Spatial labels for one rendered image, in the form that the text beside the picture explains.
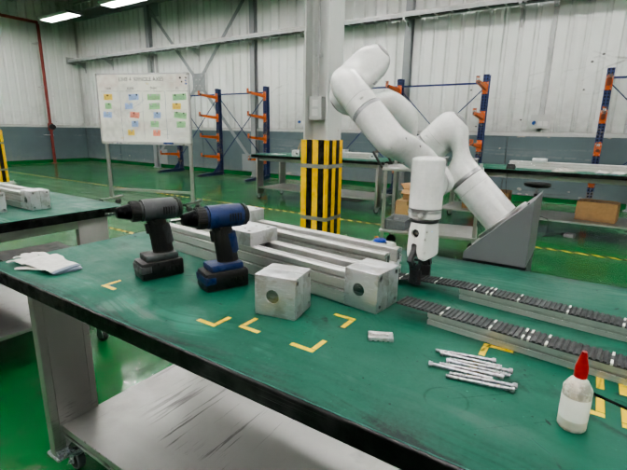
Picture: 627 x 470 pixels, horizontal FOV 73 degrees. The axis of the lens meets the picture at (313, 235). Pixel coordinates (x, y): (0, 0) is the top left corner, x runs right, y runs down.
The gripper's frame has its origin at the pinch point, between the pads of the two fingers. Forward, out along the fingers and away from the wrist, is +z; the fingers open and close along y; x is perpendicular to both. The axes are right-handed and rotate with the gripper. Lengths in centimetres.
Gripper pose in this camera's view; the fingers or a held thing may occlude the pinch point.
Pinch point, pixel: (419, 274)
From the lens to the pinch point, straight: 118.8
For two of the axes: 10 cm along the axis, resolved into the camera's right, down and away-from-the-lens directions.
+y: 6.3, -1.8, 7.6
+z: -0.2, 9.7, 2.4
